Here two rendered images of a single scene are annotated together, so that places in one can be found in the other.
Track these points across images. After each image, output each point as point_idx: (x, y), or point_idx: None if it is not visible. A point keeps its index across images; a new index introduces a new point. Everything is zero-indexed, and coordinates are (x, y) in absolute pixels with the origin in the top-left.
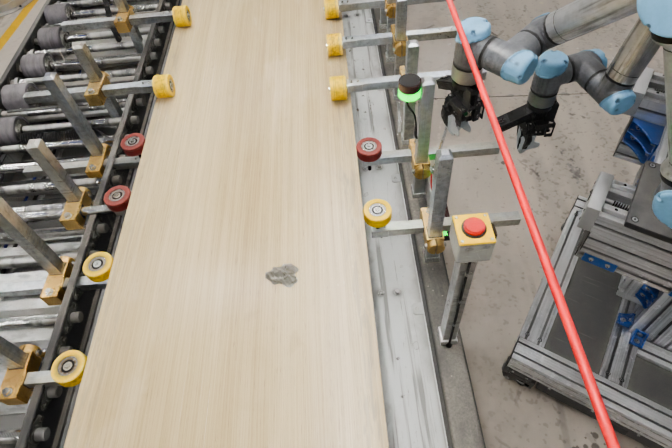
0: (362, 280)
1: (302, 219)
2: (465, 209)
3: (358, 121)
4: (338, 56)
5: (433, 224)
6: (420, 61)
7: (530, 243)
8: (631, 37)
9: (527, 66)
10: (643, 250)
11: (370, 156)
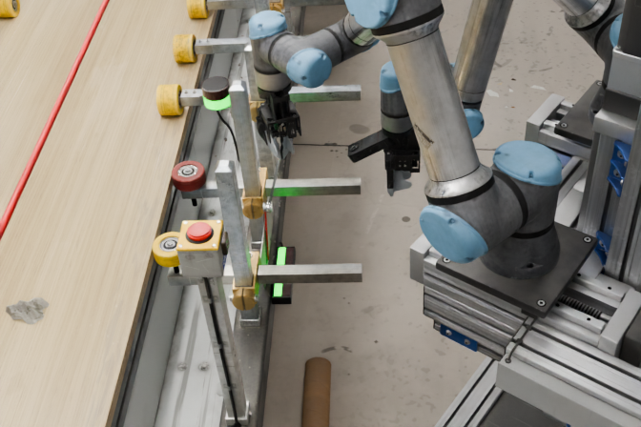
0: (122, 322)
1: (74, 250)
2: (394, 301)
3: (221, 153)
4: (190, 64)
5: (235, 266)
6: (380, 94)
7: (478, 355)
8: (460, 45)
9: (310, 66)
10: (479, 309)
11: (185, 183)
